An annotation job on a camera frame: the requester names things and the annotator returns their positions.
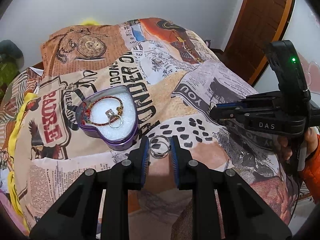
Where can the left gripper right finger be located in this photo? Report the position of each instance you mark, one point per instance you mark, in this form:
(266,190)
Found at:
(223,203)

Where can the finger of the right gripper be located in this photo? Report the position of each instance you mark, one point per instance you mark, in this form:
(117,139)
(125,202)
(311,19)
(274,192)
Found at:
(229,105)
(220,115)

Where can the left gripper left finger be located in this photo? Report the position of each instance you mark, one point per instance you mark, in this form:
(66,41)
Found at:
(75,214)

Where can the purple heart-shaped tin box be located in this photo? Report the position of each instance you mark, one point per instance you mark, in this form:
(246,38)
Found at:
(110,115)

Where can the right human hand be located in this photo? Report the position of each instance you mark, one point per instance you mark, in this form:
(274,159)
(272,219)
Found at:
(311,139)

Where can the newspaper print bed quilt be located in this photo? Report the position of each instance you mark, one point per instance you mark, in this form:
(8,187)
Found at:
(106,87)

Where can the orange jacket sleeve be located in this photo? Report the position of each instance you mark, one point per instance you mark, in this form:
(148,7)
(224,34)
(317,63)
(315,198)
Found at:
(310,174)

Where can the white wardrobe sliding door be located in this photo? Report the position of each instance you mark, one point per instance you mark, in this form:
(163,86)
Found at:
(303,32)

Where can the brown wooden door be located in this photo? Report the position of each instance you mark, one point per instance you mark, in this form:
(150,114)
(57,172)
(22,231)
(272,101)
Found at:
(259,22)

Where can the yellow curved tube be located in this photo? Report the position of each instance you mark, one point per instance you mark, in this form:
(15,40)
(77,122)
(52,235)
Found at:
(89,21)

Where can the green patterned cloth bundle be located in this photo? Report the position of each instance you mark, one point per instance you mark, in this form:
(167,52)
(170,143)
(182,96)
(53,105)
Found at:
(9,70)

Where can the grey stuffed pillow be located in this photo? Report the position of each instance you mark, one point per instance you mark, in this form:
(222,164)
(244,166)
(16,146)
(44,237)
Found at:
(11,53)

